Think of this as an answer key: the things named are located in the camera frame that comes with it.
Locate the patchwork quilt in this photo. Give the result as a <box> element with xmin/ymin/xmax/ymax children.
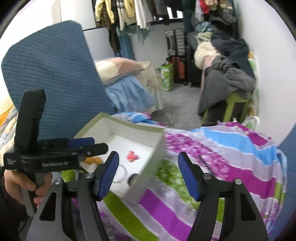
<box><xmin>0</xmin><ymin>102</ymin><xmax>17</xmax><ymax>145</ymax></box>

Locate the red suitcase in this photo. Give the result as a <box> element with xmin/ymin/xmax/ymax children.
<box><xmin>171</xmin><ymin>57</ymin><xmax>187</xmax><ymax>85</ymax></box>

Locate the pile of clothes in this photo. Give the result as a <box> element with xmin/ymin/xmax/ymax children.
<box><xmin>193</xmin><ymin>9</ymin><xmax>257</xmax><ymax>70</ymax></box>

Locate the white curved panel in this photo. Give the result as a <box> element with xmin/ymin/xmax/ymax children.
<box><xmin>83</xmin><ymin>28</ymin><xmax>116</xmax><ymax>61</ymax></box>

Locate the grey hoodie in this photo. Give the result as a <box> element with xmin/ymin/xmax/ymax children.
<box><xmin>198</xmin><ymin>56</ymin><xmax>257</xmax><ymax>116</ymax></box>

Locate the clear plastic ring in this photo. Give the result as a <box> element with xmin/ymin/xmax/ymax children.
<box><xmin>113</xmin><ymin>164</ymin><xmax>128</xmax><ymax>183</ymax></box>

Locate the large blue quilted cushion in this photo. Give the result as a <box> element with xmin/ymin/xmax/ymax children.
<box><xmin>1</xmin><ymin>20</ymin><xmax>116</xmax><ymax>142</ymax></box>

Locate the green chair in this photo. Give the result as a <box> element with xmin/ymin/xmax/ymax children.
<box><xmin>202</xmin><ymin>93</ymin><xmax>251</xmax><ymax>127</ymax></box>

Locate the light blue bedsheet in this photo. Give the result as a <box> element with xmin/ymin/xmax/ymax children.
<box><xmin>105</xmin><ymin>76</ymin><xmax>158</xmax><ymax>114</ymax></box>

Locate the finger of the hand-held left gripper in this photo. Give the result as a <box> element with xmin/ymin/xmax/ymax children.
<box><xmin>76</xmin><ymin>143</ymin><xmax>109</xmax><ymax>161</ymax></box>
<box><xmin>67</xmin><ymin>137</ymin><xmax>95</xmax><ymax>149</ymax></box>

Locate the grey round case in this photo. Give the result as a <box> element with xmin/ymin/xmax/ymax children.
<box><xmin>128</xmin><ymin>173</ymin><xmax>140</xmax><ymax>187</ymax></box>

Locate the row of hanging clothes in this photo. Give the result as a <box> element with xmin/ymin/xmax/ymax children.
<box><xmin>95</xmin><ymin>0</ymin><xmax>234</xmax><ymax>35</ymax></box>

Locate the green cardboard box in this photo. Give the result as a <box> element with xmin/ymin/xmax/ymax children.
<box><xmin>74</xmin><ymin>112</ymin><xmax>166</xmax><ymax>204</ymax></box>

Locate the grey suitcase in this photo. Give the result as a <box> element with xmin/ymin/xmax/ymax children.
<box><xmin>165</xmin><ymin>30</ymin><xmax>185</xmax><ymax>57</ymax></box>

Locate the person's left forearm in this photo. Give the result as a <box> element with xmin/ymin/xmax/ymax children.
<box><xmin>0</xmin><ymin>191</ymin><xmax>31</xmax><ymax>241</ymax></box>

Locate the pink pillow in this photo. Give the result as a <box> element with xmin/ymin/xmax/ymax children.
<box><xmin>95</xmin><ymin>57</ymin><xmax>151</xmax><ymax>86</ymax></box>

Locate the person's left hand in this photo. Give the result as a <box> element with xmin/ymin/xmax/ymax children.
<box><xmin>4</xmin><ymin>171</ymin><xmax>53</xmax><ymax>206</ymax></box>

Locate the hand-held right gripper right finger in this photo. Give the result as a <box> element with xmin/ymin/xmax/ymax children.
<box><xmin>178</xmin><ymin>152</ymin><xmax>270</xmax><ymax>241</ymax></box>

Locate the pink hair clip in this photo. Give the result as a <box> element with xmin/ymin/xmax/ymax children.
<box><xmin>126</xmin><ymin>151</ymin><xmax>139</xmax><ymax>162</ymax></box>

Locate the striped floral blanket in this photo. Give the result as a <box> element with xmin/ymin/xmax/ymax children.
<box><xmin>62</xmin><ymin>111</ymin><xmax>288</xmax><ymax>241</ymax></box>

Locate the green shopping bag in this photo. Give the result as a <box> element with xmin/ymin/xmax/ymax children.
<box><xmin>161</xmin><ymin>63</ymin><xmax>174</xmax><ymax>92</ymax></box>

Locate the black suitcase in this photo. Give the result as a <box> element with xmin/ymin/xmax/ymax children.
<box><xmin>185</xmin><ymin>44</ymin><xmax>203</xmax><ymax>88</ymax></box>

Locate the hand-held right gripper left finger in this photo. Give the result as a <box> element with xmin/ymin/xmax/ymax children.
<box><xmin>25</xmin><ymin>151</ymin><xmax>120</xmax><ymax>241</ymax></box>

